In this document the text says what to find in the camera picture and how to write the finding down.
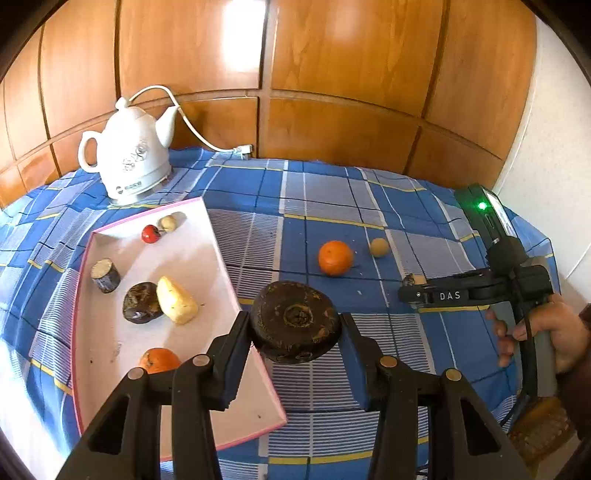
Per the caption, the small orange tangerine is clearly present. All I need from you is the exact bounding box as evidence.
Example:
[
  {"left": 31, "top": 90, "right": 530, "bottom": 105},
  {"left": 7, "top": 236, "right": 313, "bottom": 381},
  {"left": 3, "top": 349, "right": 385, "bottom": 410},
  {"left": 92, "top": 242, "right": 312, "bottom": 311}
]
[{"left": 139, "top": 347, "right": 182, "bottom": 374}]

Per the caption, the yellow peeled chunk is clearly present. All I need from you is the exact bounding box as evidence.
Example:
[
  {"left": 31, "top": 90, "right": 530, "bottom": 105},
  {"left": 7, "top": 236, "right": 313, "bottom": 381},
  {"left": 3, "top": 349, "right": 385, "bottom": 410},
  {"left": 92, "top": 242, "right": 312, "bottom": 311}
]
[{"left": 156, "top": 276, "right": 199, "bottom": 325}]

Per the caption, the blue plaid tablecloth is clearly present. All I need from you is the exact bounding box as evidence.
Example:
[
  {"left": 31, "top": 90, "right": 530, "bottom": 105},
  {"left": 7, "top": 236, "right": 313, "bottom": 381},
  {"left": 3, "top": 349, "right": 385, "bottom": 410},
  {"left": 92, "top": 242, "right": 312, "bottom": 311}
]
[{"left": 0, "top": 148, "right": 555, "bottom": 480}]

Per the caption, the brown wicker stool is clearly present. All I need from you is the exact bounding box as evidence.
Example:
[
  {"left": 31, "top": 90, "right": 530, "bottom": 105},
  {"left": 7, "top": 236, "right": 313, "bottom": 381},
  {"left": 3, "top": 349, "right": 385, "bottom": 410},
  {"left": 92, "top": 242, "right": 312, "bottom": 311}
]
[{"left": 505, "top": 397, "right": 578, "bottom": 464}]

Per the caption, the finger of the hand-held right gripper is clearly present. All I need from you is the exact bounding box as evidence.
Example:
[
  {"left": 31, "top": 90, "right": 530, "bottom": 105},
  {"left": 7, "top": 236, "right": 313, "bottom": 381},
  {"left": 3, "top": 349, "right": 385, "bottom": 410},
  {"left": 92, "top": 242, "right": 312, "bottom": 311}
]
[{"left": 398, "top": 275, "right": 435, "bottom": 306}]

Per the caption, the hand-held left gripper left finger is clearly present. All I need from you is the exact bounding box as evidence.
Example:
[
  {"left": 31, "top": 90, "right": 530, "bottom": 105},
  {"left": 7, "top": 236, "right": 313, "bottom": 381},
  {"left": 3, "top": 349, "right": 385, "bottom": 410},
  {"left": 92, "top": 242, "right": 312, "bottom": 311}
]
[{"left": 55, "top": 311, "right": 252, "bottom": 480}]

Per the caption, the dark brown round beet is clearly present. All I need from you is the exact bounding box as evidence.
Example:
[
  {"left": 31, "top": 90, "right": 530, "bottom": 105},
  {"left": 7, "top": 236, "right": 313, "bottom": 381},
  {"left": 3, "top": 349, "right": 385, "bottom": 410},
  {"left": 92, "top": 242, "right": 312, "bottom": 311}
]
[{"left": 250, "top": 280, "right": 342, "bottom": 365}]

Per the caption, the pink-rimmed white tray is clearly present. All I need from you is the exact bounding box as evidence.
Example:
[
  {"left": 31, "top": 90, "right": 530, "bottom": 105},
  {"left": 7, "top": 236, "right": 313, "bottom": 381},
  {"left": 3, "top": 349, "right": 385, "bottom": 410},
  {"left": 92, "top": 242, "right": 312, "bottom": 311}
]
[{"left": 71, "top": 197, "right": 288, "bottom": 450}]

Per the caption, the dark cylinder piece tan top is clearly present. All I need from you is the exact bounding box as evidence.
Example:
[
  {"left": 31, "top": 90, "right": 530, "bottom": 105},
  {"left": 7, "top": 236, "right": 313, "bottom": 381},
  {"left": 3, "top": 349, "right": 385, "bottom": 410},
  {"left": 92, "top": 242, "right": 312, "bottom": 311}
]
[{"left": 90, "top": 258, "right": 122, "bottom": 294}]

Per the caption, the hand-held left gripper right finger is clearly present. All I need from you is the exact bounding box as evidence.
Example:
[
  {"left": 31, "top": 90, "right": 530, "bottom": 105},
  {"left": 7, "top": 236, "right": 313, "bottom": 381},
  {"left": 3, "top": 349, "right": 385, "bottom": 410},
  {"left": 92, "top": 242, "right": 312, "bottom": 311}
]
[{"left": 339, "top": 312, "right": 532, "bottom": 480}]

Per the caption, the person's right forearm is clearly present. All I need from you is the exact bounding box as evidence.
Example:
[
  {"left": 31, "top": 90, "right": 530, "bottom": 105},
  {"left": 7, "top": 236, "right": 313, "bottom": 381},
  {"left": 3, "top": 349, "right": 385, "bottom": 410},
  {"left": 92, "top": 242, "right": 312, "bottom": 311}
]
[{"left": 554, "top": 302, "right": 591, "bottom": 439}]

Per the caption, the large orange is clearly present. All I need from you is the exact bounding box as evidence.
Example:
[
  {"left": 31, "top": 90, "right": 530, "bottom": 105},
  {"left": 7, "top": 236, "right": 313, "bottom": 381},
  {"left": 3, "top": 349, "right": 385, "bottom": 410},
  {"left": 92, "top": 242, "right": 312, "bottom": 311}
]
[{"left": 318, "top": 240, "right": 354, "bottom": 277}]

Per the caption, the glossy dark brown lump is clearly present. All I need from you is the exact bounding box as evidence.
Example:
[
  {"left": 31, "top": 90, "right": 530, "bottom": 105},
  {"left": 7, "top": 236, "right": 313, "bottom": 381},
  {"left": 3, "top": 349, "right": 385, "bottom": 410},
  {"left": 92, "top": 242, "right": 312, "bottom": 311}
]
[{"left": 122, "top": 282, "right": 164, "bottom": 325}]

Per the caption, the white ceramic electric kettle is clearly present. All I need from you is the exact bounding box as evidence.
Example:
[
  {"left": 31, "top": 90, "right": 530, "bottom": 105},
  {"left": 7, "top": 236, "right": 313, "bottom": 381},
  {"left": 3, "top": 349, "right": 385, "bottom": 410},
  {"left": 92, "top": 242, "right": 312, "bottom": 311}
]
[{"left": 78, "top": 96, "right": 180, "bottom": 206}]

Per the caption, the person's right hand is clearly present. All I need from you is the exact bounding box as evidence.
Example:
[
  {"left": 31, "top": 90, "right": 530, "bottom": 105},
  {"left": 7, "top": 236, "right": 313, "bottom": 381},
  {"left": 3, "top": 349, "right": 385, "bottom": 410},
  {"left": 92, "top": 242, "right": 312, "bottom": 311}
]
[{"left": 485, "top": 293, "right": 580, "bottom": 374}]

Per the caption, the white kettle power cable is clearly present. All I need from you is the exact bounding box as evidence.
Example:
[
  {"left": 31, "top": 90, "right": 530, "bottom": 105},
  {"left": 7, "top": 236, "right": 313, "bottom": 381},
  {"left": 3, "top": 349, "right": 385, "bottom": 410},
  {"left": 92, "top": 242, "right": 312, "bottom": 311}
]
[{"left": 127, "top": 84, "right": 254, "bottom": 160}]

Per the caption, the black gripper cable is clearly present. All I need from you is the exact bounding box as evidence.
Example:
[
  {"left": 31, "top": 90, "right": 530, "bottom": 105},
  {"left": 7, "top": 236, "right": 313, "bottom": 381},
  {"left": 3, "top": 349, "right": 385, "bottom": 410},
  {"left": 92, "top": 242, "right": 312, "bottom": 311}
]
[{"left": 501, "top": 318, "right": 540, "bottom": 432}]

